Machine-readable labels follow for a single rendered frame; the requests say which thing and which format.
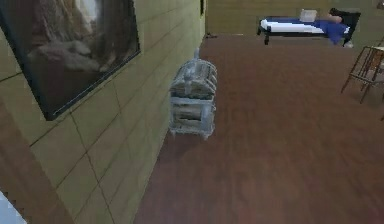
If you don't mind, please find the grey wooden chest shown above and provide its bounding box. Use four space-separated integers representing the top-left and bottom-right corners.
168 47 218 140

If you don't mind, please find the black bed with blue blanket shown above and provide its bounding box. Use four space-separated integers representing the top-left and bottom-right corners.
256 7 362 48

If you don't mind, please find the white pillow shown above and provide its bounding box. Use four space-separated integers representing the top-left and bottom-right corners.
299 8 319 23

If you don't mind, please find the dark framed wall picture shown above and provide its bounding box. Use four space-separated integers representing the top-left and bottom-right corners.
0 0 142 122

